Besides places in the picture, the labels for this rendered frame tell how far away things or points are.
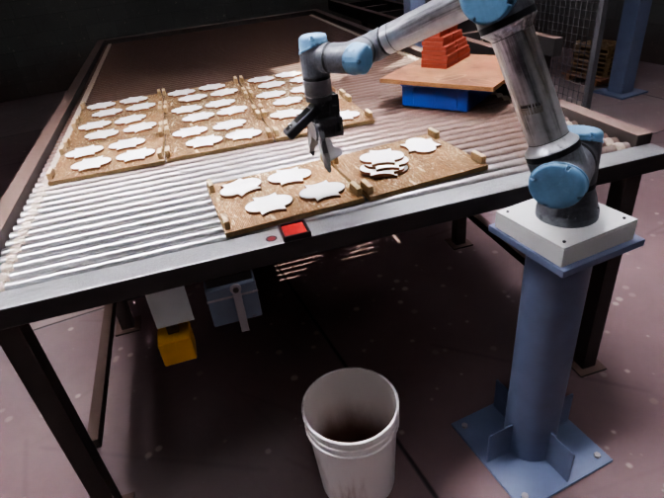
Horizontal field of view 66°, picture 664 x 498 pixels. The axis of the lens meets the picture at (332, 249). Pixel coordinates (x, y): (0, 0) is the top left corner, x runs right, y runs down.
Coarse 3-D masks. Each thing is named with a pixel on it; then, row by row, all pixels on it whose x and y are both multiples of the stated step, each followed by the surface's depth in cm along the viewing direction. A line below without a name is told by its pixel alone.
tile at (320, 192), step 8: (320, 184) 156; (328, 184) 156; (336, 184) 155; (304, 192) 152; (312, 192) 152; (320, 192) 151; (328, 192) 151; (336, 192) 150; (304, 200) 150; (312, 200) 149; (320, 200) 148
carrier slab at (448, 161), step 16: (384, 144) 182; (448, 144) 176; (352, 160) 172; (416, 160) 167; (432, 160) 166; (448, 160) 165; (464, 160) 163; (352, 176) 161; (368, 176) 160; (400, 176) 158; (416, 176) 157; (432, 176) 156; (448, 176) 155; (384, 192) 150; (400, 192) 151
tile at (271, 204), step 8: (256, 200) 151; (264, 200) 150; (272, 200) 150; (280, 200) 149; (288, 200) 149; (248, 208) 146; (256, 208) 146; (264, 208) 146; (272, 208) 145; (280, 208) 145
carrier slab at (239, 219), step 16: (320, 160) 175; (256, 176) 169; (320, 176) 164; (336, 176) 162; (208, 192) 162; (256, 192) 158; (272, 192) 157; (288, 192) 156; (352, 192) 152; (224, 208) 150; (240, 208) 149; (288, 208) 146; (304, 208) 145; (320, 208) 145; (336, 208) 146; (240, 224) 141; (256, 224) 140; (272, 224) 141
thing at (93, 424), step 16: (112, 304) 229; (112, 320) 220; (128, 320) 254; (112, 336) 214; (96, 368) 195; (96, 384) 188; (96, 400) 181; (96, 416) 175; (96, 432) 169; (96, 448) 168
